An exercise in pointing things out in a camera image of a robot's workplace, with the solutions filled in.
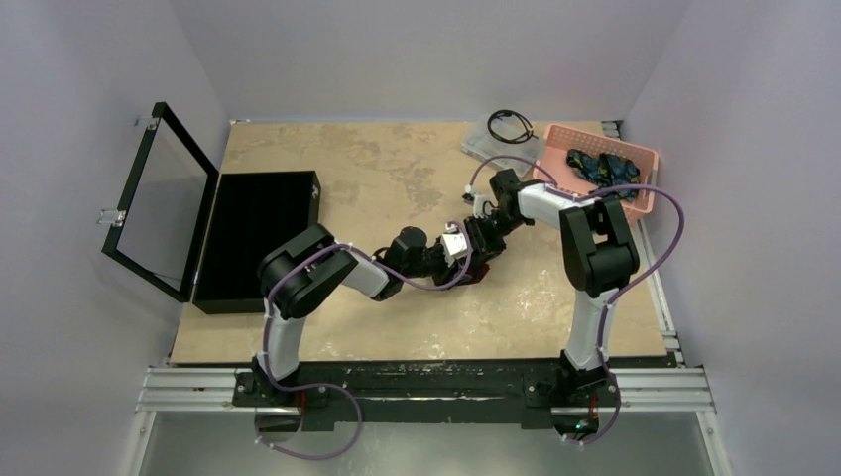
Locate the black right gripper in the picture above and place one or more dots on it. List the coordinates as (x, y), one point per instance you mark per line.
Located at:
(482, 223)

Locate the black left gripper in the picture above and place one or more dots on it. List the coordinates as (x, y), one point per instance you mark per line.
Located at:
(446, 275)

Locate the red navy striped tie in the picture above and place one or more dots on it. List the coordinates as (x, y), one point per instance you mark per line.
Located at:
(478, 273)

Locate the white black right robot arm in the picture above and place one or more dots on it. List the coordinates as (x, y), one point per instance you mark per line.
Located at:
(598, 253)

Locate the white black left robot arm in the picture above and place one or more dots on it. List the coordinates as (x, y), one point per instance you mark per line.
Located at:
(297, 278)

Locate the pink plastic basket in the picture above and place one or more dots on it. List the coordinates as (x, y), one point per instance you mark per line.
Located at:
(552, 167)

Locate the blue patterned tie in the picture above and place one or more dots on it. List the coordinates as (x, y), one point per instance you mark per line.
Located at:
(605, 171)

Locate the black tie display box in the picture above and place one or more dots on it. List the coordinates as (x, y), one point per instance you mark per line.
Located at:
(253, 214)

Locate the black framed glass box lid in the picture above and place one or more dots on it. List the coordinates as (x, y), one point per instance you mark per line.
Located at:
(157, 228)

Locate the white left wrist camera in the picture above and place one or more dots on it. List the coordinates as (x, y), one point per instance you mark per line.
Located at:
(454, 242)

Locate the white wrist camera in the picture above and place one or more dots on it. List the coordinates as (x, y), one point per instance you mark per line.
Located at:
(454, 242)
(482, 205)

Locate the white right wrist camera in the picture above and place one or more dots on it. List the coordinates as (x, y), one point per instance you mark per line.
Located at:
(482, 205)

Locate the black mounting base plate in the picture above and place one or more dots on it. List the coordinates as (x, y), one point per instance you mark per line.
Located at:
(496, 391)

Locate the aluminium frame rail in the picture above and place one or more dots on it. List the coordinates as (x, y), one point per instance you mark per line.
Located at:
(646, 386)

